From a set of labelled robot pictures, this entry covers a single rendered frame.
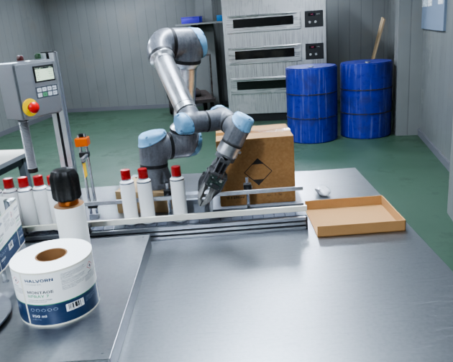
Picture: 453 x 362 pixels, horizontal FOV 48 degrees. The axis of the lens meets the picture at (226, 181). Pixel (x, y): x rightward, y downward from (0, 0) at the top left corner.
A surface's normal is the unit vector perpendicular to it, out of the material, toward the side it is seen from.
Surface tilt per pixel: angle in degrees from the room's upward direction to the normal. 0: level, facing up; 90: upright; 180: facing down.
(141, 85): 90
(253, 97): 90
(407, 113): 90
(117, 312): 0
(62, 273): 90
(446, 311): 0
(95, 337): 0
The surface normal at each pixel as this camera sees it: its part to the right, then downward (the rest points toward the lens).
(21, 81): 0.83, 0.11
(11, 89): -0.56, 0.29
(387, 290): -0.07, -0.95
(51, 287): 0.22, 0.28
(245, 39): -0.18, 0.31
